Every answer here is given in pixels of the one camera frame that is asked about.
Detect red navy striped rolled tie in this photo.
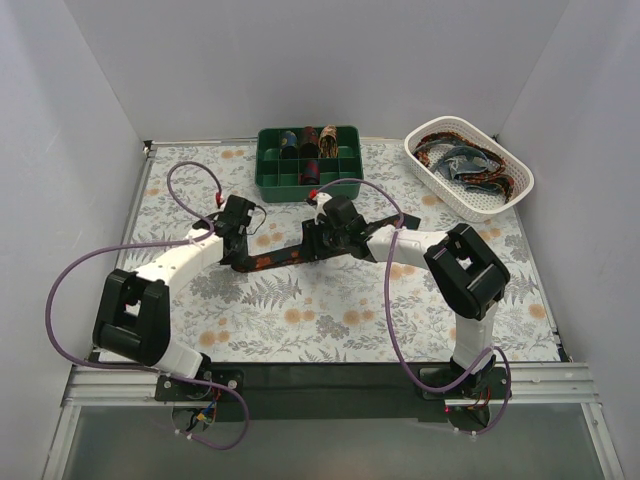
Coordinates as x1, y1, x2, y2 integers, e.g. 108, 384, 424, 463
299, 158, 320, 185

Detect gold patterned rolled tie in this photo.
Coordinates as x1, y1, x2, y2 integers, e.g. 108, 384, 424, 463
318, 125, 339, 158

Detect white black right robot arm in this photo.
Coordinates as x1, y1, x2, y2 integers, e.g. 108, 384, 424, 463
305, 190, 510, 398

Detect tangled ties in basket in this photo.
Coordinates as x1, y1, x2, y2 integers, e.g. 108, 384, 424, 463
412, 132, 515, 203

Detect green compartment organizer tray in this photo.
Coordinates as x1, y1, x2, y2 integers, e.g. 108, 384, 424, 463
254, 125, 364, 203

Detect aluminium front frame rail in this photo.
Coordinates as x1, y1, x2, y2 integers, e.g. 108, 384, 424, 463
44, 362, 623, 479

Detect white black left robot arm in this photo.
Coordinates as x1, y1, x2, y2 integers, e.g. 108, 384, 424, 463
92, 195, 256, 400

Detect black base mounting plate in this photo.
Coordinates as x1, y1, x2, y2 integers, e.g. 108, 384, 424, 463
154, 362, 511, 428

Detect dark red rolled tie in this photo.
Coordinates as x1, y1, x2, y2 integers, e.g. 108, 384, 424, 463
298, 126, 319, 159

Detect black tie orange flowers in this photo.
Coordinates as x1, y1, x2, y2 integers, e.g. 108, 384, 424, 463
246, 214, 421, 273

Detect navy patterned rolled tie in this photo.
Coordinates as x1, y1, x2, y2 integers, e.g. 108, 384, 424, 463
279, 130, 299, 160

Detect white perforated plastic basket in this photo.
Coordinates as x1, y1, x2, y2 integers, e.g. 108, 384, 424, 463
404, 116, 534, 222

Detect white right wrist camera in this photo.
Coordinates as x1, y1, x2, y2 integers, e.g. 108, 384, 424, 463
306, 189, 332, 224

